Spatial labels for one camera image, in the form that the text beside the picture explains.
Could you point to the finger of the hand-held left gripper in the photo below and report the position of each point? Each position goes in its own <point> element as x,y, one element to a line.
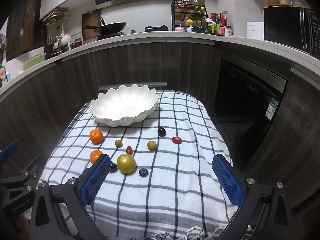
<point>10,151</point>
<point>35,167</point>

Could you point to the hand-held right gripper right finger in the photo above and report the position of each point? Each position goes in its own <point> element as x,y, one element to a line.
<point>227,182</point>

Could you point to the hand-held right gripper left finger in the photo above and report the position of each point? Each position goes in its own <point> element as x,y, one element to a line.
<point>96,180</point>

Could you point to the dark purple grape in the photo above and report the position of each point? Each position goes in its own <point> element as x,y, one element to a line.
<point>114,168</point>
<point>162,131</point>

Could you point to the orange mandarin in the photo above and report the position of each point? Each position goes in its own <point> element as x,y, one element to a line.
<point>95,155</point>
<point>96,136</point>

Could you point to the large green round fruit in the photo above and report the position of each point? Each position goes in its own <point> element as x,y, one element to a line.
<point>126,163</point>

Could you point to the small tan longan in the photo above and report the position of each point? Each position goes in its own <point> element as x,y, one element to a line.
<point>118,143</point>
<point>151,145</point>

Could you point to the blueberry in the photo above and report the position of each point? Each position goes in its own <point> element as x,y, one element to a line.
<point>143,172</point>

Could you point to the white scalloped bowl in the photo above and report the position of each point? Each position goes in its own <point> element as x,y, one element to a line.
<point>125,105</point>

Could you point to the small red grape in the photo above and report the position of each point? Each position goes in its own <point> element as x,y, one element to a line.
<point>129,150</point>

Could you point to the white checked cloth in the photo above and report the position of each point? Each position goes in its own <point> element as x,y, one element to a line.
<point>175,180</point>

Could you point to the small red cherry tomato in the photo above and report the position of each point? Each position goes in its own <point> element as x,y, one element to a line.
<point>176,140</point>

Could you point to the dish soap bottle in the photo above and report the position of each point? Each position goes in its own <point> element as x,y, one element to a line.
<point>3,76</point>

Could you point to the black built-in dishwasher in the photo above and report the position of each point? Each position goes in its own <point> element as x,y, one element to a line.
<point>245,92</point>

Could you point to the green dish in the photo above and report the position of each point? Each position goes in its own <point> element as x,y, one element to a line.
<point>35,61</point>

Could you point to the hanging metal pan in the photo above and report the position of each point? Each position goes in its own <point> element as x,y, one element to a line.
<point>2,45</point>

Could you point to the black knife block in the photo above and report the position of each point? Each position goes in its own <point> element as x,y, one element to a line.
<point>51,47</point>

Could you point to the white teapot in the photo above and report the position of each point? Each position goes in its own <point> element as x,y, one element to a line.
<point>65,40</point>

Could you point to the hanging wooden rack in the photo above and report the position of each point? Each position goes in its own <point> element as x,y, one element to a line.
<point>56,15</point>

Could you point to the red label box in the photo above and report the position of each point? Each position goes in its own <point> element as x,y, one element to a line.
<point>228,31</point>

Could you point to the black wok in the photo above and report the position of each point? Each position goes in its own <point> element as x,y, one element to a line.
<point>112,27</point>

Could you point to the white canister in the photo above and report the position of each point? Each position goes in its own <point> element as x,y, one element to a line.
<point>255,31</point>

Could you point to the brown cutting board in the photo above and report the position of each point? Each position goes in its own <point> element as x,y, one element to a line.
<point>91,20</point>

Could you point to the green plastic container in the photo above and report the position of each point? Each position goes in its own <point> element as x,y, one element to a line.
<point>211,28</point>

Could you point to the black gas hob grate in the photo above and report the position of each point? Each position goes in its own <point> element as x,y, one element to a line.
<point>156,28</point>

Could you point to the black microwave oven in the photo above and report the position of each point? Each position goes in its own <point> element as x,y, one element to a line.
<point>285,27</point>

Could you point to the red lid jar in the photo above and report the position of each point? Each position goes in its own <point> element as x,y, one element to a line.
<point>213,17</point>

